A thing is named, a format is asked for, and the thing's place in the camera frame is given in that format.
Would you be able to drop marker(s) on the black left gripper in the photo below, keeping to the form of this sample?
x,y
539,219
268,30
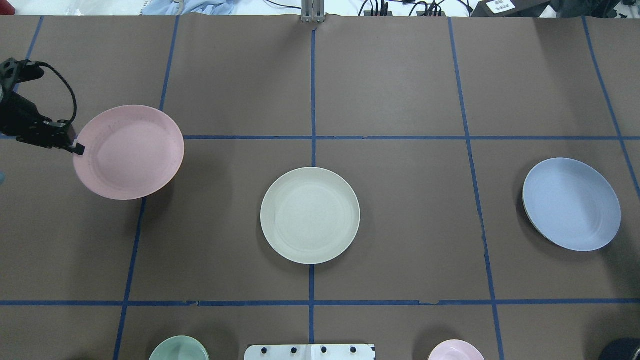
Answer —
x,y
19,116

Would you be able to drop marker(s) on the pink plate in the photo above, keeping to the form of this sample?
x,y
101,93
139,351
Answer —
x,y
132,151

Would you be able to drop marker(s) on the light blue plate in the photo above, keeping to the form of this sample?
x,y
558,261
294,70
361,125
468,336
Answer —
x,y
571,204

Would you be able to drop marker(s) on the blue tape strip far left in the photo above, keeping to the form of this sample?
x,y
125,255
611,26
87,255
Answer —
x,y
23,36

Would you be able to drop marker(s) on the blue tape strip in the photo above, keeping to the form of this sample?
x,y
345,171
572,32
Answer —
x,y
618,132
23,36

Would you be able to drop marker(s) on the light blue cloth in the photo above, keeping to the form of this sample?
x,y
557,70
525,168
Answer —
x,y
204,7

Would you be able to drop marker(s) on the green bowl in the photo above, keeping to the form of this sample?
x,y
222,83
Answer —
x,y
181,347

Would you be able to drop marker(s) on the blue tape strip vertical centre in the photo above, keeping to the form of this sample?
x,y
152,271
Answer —
x,y
313,116

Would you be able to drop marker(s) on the cream white plate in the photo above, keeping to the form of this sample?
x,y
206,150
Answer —
x,y
310,215

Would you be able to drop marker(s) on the blue tape strip horizontal lower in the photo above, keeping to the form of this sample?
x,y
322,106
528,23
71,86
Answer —
x,y
564,301

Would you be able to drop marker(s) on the blue tape strip vertical right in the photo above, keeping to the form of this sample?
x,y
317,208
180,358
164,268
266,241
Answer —
x,y
477,197

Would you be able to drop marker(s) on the small pink bowl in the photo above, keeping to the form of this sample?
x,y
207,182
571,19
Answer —
x,y
455,349

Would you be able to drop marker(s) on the black box with label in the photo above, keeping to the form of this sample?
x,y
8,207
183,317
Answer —
x,y
510,8

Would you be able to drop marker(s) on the blue tape strip far right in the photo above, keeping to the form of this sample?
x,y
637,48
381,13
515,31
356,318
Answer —
x,y
618,132

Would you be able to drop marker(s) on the dark blue round object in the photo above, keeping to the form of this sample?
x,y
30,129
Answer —
x,y
621,349

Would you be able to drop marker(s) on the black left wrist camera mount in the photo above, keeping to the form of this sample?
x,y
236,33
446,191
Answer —
x,y
13,72

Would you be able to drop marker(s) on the white metal bracket plate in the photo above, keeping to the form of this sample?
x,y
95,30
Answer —
x,y
311,352

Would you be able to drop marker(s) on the aluminium profile post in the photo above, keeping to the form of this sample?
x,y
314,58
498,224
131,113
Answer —
x,y
313,11

